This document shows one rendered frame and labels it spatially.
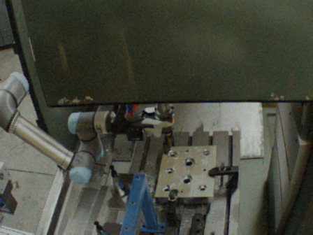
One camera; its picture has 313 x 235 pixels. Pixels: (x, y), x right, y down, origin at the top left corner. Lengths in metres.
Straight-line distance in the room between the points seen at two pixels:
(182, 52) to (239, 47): 0.11
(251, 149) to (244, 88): 1.34
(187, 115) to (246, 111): 0.37
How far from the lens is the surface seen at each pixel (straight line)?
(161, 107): 1.12
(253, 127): 2.08
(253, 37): 0.64
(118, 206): 1.08
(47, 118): 1.72
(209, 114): 2.11
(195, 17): 0.62
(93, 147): 1.26
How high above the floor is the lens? 2.05
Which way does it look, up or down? 38 degrees down
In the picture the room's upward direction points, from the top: 10 degrees counter-clockwise
